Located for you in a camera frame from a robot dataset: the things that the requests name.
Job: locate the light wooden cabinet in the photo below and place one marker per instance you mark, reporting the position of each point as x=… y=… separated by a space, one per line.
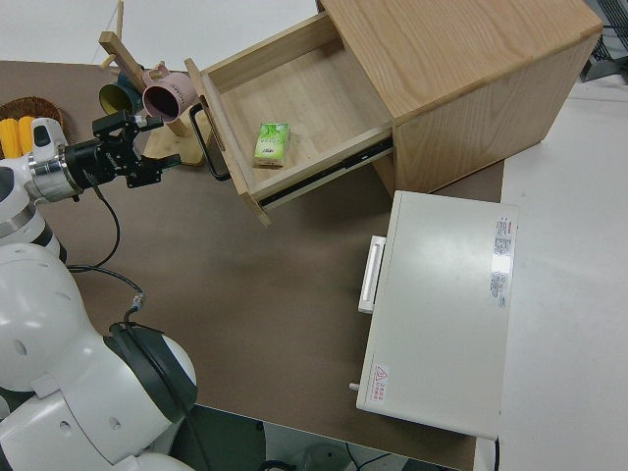
x=466 y=44

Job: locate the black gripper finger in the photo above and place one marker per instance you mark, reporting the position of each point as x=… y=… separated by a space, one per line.
x=164 y=162
x=147 y=122

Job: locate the brown table mat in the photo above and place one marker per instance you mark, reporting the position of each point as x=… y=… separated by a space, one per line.
x=245 y=275

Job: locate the grey round plastic object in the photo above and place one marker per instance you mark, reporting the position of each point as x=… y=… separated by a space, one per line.
x=321 y=456

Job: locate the brown wicker basket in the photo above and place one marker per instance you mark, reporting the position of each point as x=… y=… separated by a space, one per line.
x=34 y=105

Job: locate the metal drawer slide rail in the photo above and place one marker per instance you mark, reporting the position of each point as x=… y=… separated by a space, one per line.
x=363 y=154

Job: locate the white toaster oven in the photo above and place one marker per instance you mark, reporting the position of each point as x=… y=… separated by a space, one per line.
x=441 y=304

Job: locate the wooden drawer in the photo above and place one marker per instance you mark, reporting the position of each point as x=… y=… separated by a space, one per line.
x=304 y=98

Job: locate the dark green mug yellow inside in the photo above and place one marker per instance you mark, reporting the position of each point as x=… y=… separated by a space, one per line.
x=112 y=98

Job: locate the pink mug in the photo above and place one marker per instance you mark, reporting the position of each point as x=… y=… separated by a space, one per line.
x=169 y=93

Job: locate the green tissue pack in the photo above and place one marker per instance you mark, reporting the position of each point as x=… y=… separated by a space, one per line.
x=271 y=144

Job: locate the wooden mug tree stand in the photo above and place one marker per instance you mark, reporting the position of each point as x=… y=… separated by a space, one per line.
x=120 y=51

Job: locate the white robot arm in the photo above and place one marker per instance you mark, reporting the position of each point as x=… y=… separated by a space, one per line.
x=39 y=304

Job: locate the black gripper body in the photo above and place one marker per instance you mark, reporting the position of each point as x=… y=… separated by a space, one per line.
x=113 y=157

